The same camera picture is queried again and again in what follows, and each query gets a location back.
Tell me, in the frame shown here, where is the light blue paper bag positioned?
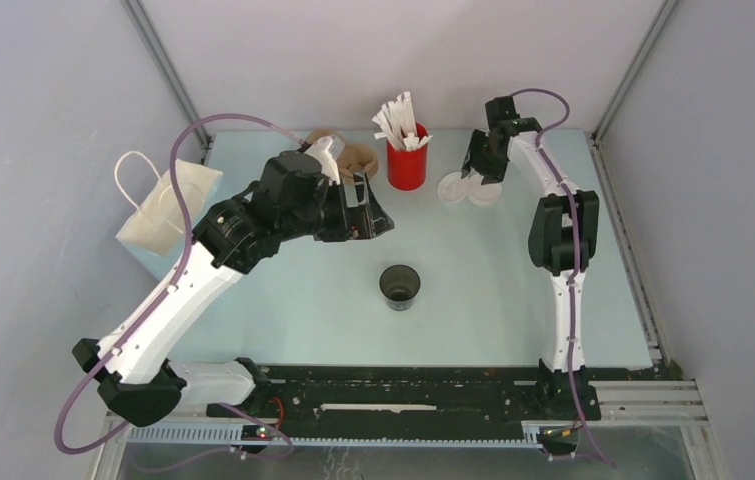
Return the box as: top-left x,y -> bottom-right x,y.
113,151 -> 223,280

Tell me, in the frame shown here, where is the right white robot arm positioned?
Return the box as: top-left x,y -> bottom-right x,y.
461,95 -> 600,418

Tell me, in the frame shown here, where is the red ribbed cup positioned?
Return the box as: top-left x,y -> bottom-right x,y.
386,142 -> 429,191

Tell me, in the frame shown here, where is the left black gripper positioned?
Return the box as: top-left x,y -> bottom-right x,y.
280,170 -> 394,243

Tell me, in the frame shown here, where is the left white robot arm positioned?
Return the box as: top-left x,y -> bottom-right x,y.
72,135 -> 394,427

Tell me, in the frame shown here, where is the brown cardboard cup carrier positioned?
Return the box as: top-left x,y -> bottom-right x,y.
306,128 -> 379,185

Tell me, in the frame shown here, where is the white plastic cup lid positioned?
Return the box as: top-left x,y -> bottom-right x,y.
467,183 -> 503,207

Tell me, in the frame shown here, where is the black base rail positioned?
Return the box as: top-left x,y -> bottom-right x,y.
204,362 -> 670,446

